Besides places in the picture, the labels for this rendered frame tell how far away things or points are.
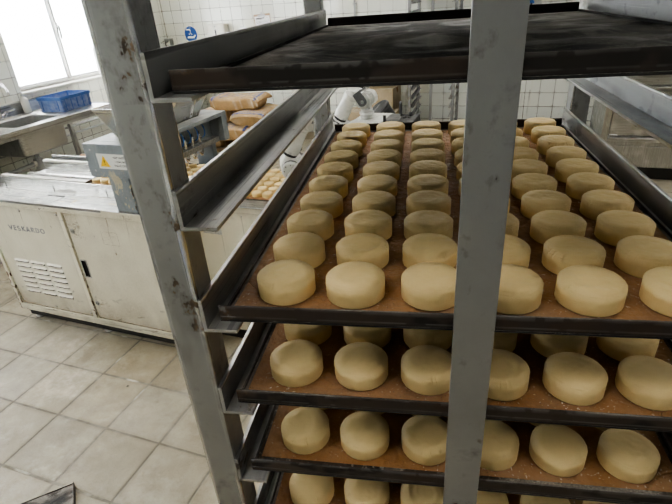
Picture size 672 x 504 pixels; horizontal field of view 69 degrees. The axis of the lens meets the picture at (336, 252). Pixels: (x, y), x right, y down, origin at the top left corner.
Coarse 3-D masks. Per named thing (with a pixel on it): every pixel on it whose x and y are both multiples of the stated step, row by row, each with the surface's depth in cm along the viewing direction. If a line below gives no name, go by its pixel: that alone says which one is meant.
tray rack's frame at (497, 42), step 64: (128, 0) 29; (512, 0) 26; (128, 64) 30; (512, 64) 28; (128, 128) 32; (512, 128) 29; (192, 256) 37; (192, 320) 39; (192, 384) 43; (448, 448) 42
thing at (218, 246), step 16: (240, 208) 237; (256, 208) 233; (224, 224) 244; (240, 224) 241; (208, 240) 253; (224, 240) 249; (240, 240) 246; (208, 256) 259; (224, 256) 254; (240, 336) 283
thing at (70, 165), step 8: (48, 160) 312; (56, 160) 310; (64, 160) 309; (72, 160) 308; (48, 168) 315; (56, 168) 313; (64, 168) 310; (72, 168) 307; (80, 168) 305; (88, 168) 302
